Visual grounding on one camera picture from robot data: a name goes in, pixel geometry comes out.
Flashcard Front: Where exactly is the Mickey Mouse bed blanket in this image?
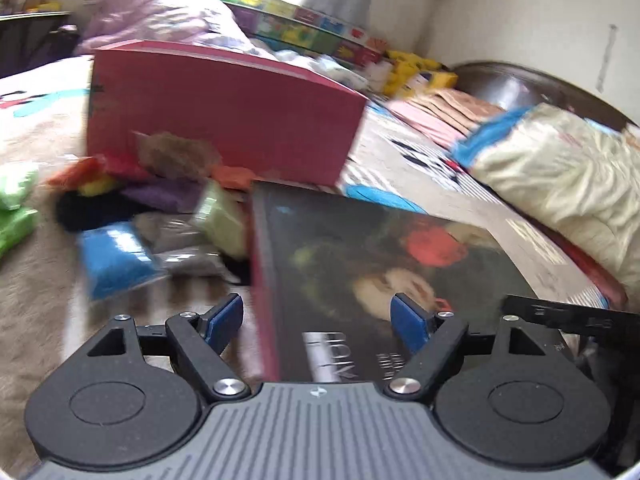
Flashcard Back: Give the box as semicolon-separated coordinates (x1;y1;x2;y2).
1;55;605;391

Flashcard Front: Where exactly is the pale yellow-green sand bag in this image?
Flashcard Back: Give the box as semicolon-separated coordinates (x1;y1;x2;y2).
191;180;248;260

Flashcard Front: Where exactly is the dark printed box lid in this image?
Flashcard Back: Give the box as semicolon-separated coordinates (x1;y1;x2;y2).
250;182;532;384

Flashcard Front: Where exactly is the yellow sand bag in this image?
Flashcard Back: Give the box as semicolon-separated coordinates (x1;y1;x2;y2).
77;174;122;197

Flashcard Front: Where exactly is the colourful alphabet foam mat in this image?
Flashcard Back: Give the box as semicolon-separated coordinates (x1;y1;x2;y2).
220;0;387;67

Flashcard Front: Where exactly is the brown sand bag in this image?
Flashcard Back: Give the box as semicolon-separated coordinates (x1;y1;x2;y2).
134;131;221;181

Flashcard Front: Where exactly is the green sand bag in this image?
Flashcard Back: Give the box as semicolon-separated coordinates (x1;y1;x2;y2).
0;207;39;258
0;164;38;211

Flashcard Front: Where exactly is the grey sand bag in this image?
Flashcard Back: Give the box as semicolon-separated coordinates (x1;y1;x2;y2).
132;212;242;285

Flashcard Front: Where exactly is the upper green sand bag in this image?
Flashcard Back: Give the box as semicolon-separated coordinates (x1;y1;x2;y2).
0;164;38;211

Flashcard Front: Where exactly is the lower green sand bag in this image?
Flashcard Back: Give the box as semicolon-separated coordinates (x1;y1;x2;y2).
0;207;39;258

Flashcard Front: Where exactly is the purple sand bag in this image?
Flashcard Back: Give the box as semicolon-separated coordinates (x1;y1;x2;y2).
120;179;205;214

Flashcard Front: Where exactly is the dark red sand bag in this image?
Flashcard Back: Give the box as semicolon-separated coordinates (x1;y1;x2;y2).
100;154;152;182

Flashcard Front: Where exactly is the white crumpled cloth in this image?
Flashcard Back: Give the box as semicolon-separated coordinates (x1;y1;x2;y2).
273;50;369;91

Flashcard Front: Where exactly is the dark desk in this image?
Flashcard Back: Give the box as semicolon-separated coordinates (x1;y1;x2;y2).
0;11;80;77

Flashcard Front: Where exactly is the blue sand bag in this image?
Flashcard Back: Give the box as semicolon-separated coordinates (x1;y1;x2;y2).
78;221;166;302

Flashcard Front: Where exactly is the small orange sand bag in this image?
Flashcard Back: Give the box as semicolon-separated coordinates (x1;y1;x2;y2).
212;165;257;192

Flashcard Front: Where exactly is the dark wooden headboard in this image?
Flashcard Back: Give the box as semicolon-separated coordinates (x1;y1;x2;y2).
451;61;636;130

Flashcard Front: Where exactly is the cream and blue pillow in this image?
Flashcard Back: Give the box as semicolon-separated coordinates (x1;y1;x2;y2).
451;103;639;309

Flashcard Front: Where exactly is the pink folded blanket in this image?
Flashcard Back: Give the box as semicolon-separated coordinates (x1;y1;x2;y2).
386;89;504;136

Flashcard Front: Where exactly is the bright red sand bag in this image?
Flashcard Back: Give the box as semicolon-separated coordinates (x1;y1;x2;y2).
46;156;104;191

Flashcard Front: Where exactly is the pink cardboard shoe box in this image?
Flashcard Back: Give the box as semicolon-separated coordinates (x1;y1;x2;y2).
86;40;367;186

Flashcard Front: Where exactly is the lilac quilt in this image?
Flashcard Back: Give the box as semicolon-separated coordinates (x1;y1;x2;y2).
75;0;259;55

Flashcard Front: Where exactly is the yellow Pikachu plush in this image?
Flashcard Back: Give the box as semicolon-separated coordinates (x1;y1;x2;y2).
382;50;458;99

